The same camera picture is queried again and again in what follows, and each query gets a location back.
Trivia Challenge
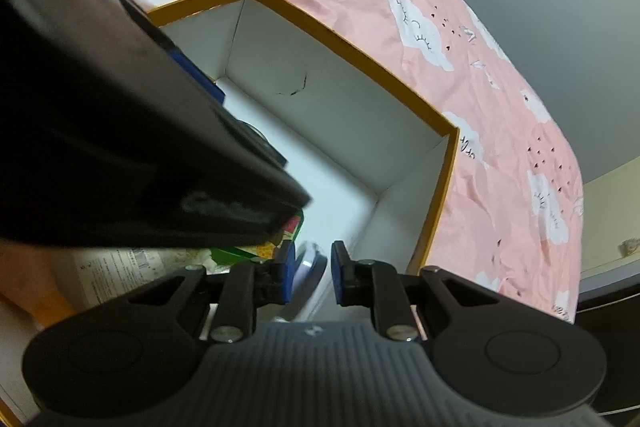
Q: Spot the pale yellow door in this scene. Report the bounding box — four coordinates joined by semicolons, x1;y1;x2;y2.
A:
579;164;640;284

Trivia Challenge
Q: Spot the green colourful packet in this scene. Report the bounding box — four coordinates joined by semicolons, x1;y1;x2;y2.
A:
210;209;306;266

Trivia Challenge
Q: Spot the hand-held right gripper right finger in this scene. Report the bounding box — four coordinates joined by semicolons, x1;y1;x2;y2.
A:
331;240;502;342

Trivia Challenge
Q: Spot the orange cardboard box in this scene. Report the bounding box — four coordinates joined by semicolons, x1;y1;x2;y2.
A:
0;0;461;427

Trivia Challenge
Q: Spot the white printed paper box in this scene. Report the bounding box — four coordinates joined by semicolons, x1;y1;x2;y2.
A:
72;247;217;309

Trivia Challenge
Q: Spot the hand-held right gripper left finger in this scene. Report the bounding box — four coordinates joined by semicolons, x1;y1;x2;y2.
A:
125;244;297;344

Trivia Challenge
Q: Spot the round silver tin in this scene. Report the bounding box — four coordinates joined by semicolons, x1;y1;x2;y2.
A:
280;241;330;323

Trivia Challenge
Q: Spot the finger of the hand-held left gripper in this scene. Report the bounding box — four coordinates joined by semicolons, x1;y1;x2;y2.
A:
100;0;290;168

